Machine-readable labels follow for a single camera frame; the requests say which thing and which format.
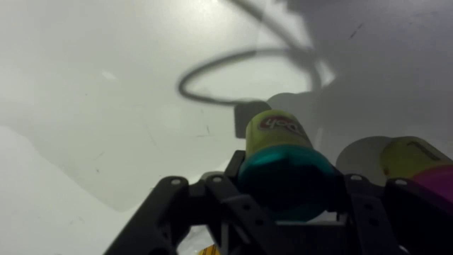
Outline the white round table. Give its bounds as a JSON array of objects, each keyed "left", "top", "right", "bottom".
[{"left": 0, "top": 0, "right": 453, "bottom": 255}]

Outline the yellow tub magenta lid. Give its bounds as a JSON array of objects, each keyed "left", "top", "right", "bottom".
[{"left": 336, "top": 135, "right": 453, "bottom": 204}]

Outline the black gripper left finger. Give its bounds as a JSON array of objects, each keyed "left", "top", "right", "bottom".
[{"left": 203, "top": 150, "right": 275, "bottom": 255}]

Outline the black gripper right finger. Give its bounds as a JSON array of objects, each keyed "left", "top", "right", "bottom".
[{"left": 330, "top": 174, "right": 401, "bottom": 255}]

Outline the yellow tub teal lid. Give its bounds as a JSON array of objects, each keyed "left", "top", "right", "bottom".
[{"left": 238, "top": 111, "right": 339, "bottom": 221}]

